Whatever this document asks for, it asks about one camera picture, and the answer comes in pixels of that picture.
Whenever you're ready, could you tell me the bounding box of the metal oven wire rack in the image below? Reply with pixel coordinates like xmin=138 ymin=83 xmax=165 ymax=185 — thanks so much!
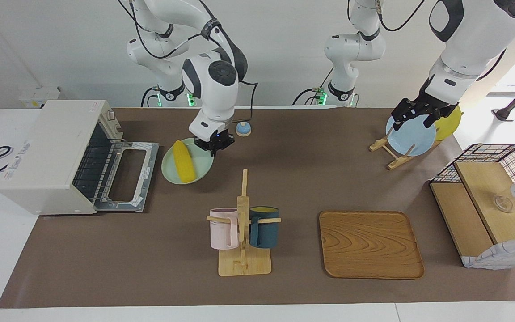
xmin=73 ymin=130 xmax=120 ymax=200

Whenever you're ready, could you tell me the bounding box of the white checkered cloth liner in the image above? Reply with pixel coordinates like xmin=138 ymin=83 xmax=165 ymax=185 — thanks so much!
xmin=461 ymin=236 xmax=515 ymax=270

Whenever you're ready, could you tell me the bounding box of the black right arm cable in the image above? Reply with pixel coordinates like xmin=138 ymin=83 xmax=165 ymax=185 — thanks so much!
xmin=121 ymin=0 xmax=258 ymax=125

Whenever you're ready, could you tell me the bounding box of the black base power cable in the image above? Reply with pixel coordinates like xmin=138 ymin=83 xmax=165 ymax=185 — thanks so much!
xmin=140 ymin=86 xmax=160 ymax=108
xmin=292 ymin=67 xmax=335 ymax=106

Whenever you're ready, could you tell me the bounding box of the light blue plate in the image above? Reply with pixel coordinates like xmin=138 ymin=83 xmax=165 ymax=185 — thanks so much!
xmin=385 ymin=110 xmax=437 ymax=157

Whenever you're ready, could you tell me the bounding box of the wooden mug tree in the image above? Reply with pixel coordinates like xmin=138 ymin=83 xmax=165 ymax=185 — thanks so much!
xmin=207 ymin=169 xmax=282 ymax=277

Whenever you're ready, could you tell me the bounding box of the brown table mat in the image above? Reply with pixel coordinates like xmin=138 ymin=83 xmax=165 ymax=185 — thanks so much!
xmin=0 ymin=107 xmax=515 ymax=309

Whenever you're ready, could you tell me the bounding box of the wooden plate rack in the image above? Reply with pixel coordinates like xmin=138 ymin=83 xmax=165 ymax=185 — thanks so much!
xmin=369 ymin=136 xmax=443 ymax=171

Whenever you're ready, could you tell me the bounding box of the small clear glass dish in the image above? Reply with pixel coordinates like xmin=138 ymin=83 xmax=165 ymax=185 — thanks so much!
xmin=492 ymin=195 xmax=514 ymax=213

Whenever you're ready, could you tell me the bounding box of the wooden serving tray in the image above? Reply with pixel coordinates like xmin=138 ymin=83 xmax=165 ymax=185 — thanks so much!
xmin=319 ymin=211 xmax=425 ymax=280

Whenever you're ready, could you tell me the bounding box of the pink mug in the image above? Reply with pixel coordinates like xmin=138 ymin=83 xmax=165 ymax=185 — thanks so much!
xmin=209 ymin=208 xmax=240 ymax=250

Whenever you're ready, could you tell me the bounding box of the white wall socket box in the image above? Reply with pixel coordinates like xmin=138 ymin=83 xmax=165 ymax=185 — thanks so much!
xmin=18 ymin=86 xmax=61 ymax=109

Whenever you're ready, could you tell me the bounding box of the light green plate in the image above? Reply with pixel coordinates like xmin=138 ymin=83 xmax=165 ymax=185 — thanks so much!
xmin=161 ymin=137 xmax=214 ymax=185

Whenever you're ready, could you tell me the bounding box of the white toaster oven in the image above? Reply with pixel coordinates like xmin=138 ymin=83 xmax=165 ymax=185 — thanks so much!
xmin=0 ymin=100 xmax=124 ymax=216

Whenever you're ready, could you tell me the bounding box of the dark blue mug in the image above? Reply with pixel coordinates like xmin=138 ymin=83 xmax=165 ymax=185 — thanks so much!
xmin=249 ymin=206 xmax=280 ymax=249

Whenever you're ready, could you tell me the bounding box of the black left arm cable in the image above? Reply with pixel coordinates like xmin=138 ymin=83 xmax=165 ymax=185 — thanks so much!
xmin=375 ymin=0 xmax=427 ymax=33

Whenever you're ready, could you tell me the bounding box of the yellow plate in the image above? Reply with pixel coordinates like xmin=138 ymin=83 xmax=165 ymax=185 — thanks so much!
xmin=434 ymin=104 xmax=462 ymax=141

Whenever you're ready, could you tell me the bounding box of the yellow corn cob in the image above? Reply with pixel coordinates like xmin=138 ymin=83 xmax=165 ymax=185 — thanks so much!
xmin=173 ymin=140 xmax=195 ymax=183

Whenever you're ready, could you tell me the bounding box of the wire shelf with wooden boards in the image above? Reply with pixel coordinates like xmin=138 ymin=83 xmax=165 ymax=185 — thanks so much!
xmin=429 ymin=144 xmax=515 ymax=270

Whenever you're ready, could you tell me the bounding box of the glass oven door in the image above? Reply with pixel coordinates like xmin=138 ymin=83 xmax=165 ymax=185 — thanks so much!
xmin=93 ymin=140 xmax=160 ymax=213

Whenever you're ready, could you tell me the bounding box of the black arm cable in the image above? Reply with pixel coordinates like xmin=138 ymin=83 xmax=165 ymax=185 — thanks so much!
xmin=121 ymin=0 xmax=258 ymax=125
xmin=375 ymin=0 xmax=427 ymax=33

